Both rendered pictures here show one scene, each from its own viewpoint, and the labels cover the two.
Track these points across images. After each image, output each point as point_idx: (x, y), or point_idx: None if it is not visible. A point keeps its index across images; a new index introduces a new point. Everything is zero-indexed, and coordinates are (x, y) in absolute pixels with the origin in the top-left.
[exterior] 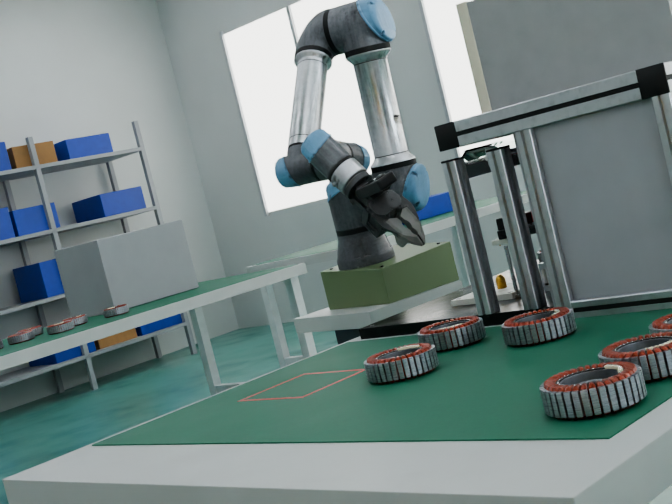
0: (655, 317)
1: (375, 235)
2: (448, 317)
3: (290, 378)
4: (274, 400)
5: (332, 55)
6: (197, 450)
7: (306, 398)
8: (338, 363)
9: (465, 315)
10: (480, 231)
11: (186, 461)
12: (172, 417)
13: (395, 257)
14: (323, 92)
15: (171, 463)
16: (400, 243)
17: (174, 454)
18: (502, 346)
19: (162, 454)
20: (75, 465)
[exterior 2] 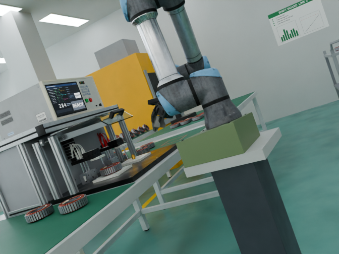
0: None
1: (172, 117)
2: (147, 152)
3: (182, 138)
4: (175, 138)
5: (163, 7)
6: (175, 135)
7: (166, 141)
8: (173, 142)
9: (142, 153)
10: (123, 135)
11: (174, 135)
12: (200, 129)
13: (204, 131)
14: (174, 30)
15: (176, 134)
16: (163, 125)
17: (179, 133)
18: (129, 157)
19: (182, 132)
20: (202, 125)
